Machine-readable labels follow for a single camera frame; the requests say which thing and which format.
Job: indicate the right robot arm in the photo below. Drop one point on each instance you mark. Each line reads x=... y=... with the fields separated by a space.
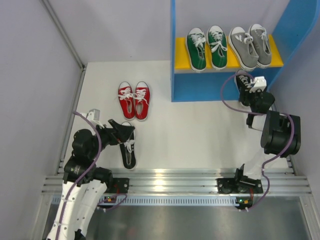
x=280 y=133

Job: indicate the black sneaker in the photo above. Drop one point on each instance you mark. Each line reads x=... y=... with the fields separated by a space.
x=243 y=83
x=127 y=150

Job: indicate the green sneaker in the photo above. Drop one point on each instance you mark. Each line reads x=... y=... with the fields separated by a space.
x=217 y=42
x=195 y=44

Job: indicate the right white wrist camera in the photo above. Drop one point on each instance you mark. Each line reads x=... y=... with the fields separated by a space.
x=258 y=84

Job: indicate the yellow shelf board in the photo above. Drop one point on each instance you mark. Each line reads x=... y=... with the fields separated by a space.
x=182 y=61

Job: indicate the aluminium mounting rail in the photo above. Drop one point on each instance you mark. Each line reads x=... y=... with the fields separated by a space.
x=197 y=182

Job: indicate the red sneaker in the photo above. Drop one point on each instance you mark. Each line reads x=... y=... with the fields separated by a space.
x=142 y=98
x=126 y=100

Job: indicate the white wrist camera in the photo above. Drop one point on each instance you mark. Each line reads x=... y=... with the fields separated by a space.
x=93 y=116
x=258 y=84

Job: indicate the left red sneaker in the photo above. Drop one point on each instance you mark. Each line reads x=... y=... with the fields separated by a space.
x=126 y=100

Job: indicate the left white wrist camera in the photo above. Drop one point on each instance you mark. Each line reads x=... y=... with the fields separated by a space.
x=93 y=116

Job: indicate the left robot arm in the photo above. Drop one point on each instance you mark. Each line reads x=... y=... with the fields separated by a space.
x=85 y=185

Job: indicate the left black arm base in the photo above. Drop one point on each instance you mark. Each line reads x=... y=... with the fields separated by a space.
x=120 y=185

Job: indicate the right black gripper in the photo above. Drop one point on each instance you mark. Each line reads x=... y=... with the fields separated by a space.
x=249 y=95

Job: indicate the right red sneaker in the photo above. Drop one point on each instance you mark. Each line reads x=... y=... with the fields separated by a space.
x=142 y=98

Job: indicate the aluminium corner post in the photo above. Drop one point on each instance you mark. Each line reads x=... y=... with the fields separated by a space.
x=60 y=28

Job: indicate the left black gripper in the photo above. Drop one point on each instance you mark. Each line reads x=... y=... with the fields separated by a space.
x=111 y=132

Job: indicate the blue shoe shelf frame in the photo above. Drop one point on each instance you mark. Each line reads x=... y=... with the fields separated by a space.
x=288 y=21

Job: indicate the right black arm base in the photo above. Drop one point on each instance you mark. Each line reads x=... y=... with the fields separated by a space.
x=244 y=185

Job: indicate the grey sneaker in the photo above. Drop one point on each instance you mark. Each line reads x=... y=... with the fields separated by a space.
x=261 y=45
x=242 y=45

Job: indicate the slotted cable duct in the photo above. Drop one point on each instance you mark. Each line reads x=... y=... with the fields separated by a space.
x=132 y=200

